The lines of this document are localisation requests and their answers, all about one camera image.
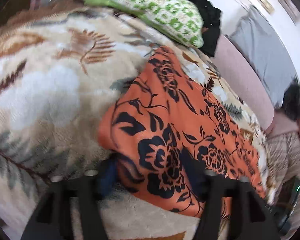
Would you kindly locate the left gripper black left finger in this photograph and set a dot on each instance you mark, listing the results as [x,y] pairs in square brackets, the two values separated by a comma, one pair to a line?
[52,217]

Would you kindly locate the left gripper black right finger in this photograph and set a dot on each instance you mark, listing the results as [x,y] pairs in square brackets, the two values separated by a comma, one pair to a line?
[249,217]

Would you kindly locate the orange black floral garment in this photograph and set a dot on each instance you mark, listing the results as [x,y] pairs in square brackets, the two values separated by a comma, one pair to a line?
[163,115]

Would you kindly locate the black device with green light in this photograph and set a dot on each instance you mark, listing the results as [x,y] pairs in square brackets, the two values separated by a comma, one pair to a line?
[285,204]

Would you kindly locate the striped beige cushion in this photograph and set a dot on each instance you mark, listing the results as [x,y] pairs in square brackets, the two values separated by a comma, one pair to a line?
[285,157]

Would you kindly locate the dark furry item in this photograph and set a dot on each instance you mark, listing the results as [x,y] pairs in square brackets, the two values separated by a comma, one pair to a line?
[291,102]

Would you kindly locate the beige leaf-pattern fleece blanket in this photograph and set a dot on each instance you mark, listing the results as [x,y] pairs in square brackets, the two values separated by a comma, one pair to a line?
[61,68]

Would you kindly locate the grey pillow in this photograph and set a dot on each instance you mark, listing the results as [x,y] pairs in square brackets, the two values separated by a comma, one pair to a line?
[260,45]

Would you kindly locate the black cloth behind pillow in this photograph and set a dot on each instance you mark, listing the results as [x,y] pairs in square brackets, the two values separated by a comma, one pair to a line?
[211,28]

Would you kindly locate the green white patterned pillow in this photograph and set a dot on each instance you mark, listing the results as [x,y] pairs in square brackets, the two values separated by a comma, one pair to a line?
[179,20]

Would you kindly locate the brass wall switch plate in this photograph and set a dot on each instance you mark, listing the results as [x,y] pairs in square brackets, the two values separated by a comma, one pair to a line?
[267,6]

